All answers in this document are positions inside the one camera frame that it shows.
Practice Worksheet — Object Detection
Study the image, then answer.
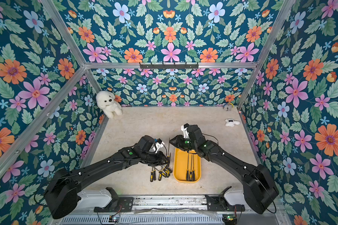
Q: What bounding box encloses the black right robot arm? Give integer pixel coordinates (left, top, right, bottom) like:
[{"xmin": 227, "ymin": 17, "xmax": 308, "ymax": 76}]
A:
[{"xmin": 170, "ymin": 124, "xmax": 279, "ymax": 214}]

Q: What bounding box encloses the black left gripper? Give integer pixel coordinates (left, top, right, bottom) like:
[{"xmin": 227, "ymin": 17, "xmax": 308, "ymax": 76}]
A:
[{"xmin": 139, "ymin": 151, "xmax": 171, "ymax": 167}]

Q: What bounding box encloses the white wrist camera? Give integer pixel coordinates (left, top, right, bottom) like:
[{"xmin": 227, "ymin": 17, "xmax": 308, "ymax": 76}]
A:
[
  {"xmin": 181, "ymin": 123, "xmax": 189, "ymax": 139},
  {"xmin": 154, "ymin": 139, "xmax": 165, "ymax": 153}
]

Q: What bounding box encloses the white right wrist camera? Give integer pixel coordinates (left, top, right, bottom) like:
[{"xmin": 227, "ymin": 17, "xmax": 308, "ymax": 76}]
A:
[{"xmin": 181, "ymin": 123, "xmax": 189, "ymax": 139}]

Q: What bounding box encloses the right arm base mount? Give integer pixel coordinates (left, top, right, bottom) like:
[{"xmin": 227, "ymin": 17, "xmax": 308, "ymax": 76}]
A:
[{"xmin": 205, "ymin": 186, "xmax": 246, "ymax": 212}]

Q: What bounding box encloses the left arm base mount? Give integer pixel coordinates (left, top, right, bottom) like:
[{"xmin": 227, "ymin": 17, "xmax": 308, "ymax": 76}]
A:
[{"xmin": 94, "ymin": 187, "xmax": 134, "ymax": 213}]

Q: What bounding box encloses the aluminium frame post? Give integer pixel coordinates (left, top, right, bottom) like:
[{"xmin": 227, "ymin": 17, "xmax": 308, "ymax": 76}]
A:
[
  {"xmin": 41, "ymin": 0, "xmax": 101, "ymax": 93},
  {"xmin": 237, "ymin": 0, "xmax": 296, "ymax": 112}
]

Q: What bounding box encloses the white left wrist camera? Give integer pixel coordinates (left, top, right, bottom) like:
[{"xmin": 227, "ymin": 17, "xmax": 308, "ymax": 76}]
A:
[{"xmin": 154, "ymin": 139, "xmax": 165, "ymax": 153}]

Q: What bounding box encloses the yellow storage tray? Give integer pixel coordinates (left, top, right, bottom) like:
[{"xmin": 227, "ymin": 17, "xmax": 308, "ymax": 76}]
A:
[{"xmin": 174, "ymin": 148, "xmax": 201, "ymax": 183}]

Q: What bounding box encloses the black hook rail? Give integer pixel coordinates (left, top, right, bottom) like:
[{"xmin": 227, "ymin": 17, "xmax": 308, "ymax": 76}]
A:
[{"xmin": 139, "ymin": 62, "xmax": 199, "ymax": 70}]

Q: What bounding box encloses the aluminium frame post left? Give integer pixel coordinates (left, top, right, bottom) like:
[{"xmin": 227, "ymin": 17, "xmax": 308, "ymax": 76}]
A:
[{"xmin": 41, "ymin": 0, "xmax": 101, "ymax": 93}]

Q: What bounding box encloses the aluminium frame top bar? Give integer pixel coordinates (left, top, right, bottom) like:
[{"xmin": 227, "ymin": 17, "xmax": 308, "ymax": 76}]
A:
[{"xmin": 85, "ymin": 62, "xmax": 258, "ymax": 70}]

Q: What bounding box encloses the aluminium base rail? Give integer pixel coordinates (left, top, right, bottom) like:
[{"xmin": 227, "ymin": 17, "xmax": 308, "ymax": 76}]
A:
[{"xmin": 50, "ymin": 195, "xmax": 292, "ymax": 225}]

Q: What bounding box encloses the white plush bear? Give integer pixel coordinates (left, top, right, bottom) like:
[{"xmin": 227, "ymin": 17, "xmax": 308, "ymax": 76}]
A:
[{"xmin": 96, "ymin": 91, "xmax": 123, "ymax": 119}]

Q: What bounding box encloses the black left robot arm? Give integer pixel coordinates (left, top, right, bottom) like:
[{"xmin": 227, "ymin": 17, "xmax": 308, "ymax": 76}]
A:
[{"xmin": 44, "ymin": 136, "xmax": 168, "ymax": 219}]

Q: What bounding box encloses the small white plush toy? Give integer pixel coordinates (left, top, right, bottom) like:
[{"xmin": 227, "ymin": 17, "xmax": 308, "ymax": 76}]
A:
[{"xmin": 225, "ymin": 119, "xmax": 240, "ymax": 127}]

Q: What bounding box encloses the aluminium frame post right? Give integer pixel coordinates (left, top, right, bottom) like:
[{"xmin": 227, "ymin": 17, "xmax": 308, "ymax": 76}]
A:
[{"xmin": 237, "ymin": 0, "xmax": 296, "ymax": 112}]

